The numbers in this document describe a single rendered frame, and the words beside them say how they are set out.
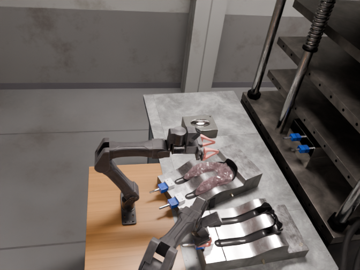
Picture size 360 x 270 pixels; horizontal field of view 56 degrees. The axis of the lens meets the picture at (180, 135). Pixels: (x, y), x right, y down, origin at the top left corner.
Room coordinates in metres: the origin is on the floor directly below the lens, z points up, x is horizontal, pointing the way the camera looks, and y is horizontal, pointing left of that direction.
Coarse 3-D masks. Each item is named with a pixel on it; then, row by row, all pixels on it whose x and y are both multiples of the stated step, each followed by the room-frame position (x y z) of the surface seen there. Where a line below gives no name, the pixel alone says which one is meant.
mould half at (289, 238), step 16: (240, 208) 1.04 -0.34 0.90; (272, 208) 1.09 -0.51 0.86; (240, 224) 0.95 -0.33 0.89; (256, 224) 0.94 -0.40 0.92; (272, 224) 0.94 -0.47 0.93; (288, 224) 1.01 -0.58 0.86; (256, 240) 0.87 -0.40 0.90; (272, 240) 0.86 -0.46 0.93; (288, 240) 0.92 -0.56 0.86; (208, 256) 0.77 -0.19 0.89; (224, 256) 0.78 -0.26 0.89; (240, 256) 0.79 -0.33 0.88; (256, 256) 0.80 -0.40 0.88; (272, 256) 0.83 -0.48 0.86; (288, 256) 0.86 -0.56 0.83; (304, 256) 0.88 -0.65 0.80
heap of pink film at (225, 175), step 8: (192, 168) 1.26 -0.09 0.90; (200, 168) 1.25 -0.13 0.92; (208, 168) 1.26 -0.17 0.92; (216, 168) 1.29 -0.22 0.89; (224, 168) 1.30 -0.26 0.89; (184, 176) 1.23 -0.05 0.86; (192, 176) 1.22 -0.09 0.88; (216, 176) 1.22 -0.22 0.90; (224, 176) 1.23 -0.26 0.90; (232, 176) 1.25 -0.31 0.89; (200, 184) 1.16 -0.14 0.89; (208, 184) 1.16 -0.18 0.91; (216, 184) 1.16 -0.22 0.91; (200, 192) 1.12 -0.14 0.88
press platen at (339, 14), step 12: (300, 0) 2.19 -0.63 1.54; (312, 0) 2.22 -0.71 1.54; (336, 0) 2.28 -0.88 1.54; (348, 0) 2.31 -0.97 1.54; (300, 12) 2.10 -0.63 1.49; (312, 12) 2.00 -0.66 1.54; (336, 12) 2.05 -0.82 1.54; (348, 12) 2.08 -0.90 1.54; (336, 24) 1.86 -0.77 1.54; (348, 24) 1.88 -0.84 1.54; (336, 36) 1.74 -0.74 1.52; (348, 36) 1.71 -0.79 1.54; (348, 48) 1.63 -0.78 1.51
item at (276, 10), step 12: (276, 0) 2.21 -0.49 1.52; (276, 12) 2.18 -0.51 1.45; (276, 24) 2.18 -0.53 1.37; (264, 48) 2.19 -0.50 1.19; (264, 60) 2.18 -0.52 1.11; (264, 72) 2.19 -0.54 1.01; (252, 96) 2.17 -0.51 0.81; (348, 204) 1.09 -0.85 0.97; (336, 216) 1.10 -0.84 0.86; (348, 216) 1.08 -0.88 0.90; (336, 228) 1.06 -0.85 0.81
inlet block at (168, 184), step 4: (164, 180) 1.17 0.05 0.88; (168, 180) 1.17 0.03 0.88; (160, 184) 1.15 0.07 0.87; (164, 184) 1.15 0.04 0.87; (168, 184) 1.14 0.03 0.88; (172, 184) 1.15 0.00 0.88; (160, 188) 1.12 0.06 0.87; (164, 188) 1.13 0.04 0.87; (168, 188) 1.13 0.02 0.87; (172, 188) 1.14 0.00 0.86; (160, 192) 1.12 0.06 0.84
